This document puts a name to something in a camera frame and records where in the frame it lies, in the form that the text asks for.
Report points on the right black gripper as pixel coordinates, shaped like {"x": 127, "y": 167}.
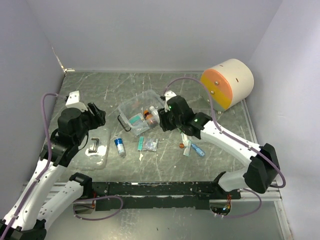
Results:
{"x": 163, "y": 114}

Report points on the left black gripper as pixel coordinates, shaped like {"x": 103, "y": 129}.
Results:
{"x": 96, "y": 121}

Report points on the white medicine bottle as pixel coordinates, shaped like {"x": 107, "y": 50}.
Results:
{"x": 154, "y": 112}

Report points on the brown medicine bottle orange cap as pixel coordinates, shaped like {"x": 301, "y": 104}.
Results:
{"x": 150, "y": 119}

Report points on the clear plastic storage box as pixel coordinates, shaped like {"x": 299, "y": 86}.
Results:
{"x": 135, "y": 105}

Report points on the teal-header plastic sachet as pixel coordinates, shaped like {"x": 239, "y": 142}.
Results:
{"x": 136, "y": 119}

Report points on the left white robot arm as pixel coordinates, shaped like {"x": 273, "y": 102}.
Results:
{"x": 31, "y": 216}

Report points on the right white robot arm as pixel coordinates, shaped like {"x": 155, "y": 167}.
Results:
{"x": 260, "y": 163}

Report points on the white tube packet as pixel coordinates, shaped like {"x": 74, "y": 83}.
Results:
{"x": 187, "y": 144}

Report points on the blue plastic applicator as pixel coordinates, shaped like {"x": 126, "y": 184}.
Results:
{"x": 198, "y": 150}

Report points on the clear sachet blue contents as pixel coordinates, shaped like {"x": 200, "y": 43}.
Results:
{"x": 147, "y": 144}

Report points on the clear plastic box lid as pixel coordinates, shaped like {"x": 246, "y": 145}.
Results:
{"x": 94, "y": 153}

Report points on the small blue-label vial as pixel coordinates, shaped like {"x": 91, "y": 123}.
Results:
{"x": 120, "y": 147}

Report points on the beige cylinder orange face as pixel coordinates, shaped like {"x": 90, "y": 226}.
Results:
{"x": 228, "y": 82}

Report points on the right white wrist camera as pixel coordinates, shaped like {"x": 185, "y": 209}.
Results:
{"x": 169, "y": 94}

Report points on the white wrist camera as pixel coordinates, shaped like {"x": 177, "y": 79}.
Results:
{"x": 74, "y": 101}
{"x": 169, "y": 94}

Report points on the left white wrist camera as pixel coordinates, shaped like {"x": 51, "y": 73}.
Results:
{"x": 74, "y": 101}

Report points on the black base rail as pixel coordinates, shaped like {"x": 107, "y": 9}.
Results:
{"x": 160, "y": 195}

